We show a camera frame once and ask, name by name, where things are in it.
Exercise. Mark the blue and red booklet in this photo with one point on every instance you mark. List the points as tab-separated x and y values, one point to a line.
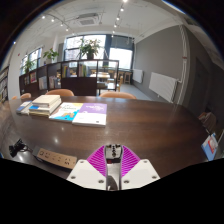
209	147

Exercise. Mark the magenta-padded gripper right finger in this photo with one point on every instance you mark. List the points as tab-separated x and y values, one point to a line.
141	172

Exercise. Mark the blue flat book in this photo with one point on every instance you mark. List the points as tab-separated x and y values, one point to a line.
23	108

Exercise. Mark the white illustrated book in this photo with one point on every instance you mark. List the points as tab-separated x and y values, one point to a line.
66	111

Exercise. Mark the medium potted plant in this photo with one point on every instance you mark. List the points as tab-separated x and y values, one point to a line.
50	55

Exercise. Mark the small white radiator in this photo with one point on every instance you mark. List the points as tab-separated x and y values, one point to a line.
137	76

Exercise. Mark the orange chair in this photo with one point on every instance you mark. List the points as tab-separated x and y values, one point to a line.
60	92
25	96
118	95
14	97

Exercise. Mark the dark grey door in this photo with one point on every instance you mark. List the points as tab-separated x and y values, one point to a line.
199	86

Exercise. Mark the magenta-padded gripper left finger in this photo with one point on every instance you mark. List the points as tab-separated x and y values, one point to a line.
85	173

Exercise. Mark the large potted plant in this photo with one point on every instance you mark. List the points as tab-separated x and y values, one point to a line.
89	48

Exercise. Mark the ceiling air conditioner unit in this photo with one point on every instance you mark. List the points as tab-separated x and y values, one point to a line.
87	20

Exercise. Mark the wall bookshelf with books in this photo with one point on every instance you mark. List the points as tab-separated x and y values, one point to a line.
3	85

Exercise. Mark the ceiling spotlights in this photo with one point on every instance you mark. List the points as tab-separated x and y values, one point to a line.
117	18

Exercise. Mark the large white radiator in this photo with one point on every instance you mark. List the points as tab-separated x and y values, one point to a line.
162	86

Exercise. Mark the small potted plant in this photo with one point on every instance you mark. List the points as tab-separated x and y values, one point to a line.
28	66

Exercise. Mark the dark wooden shelf unit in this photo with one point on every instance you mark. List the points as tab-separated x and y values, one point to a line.
78	83

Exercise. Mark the purple paperback book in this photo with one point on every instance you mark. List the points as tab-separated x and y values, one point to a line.
90	114

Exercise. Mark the black power strip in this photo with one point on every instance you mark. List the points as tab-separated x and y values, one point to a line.
55	158

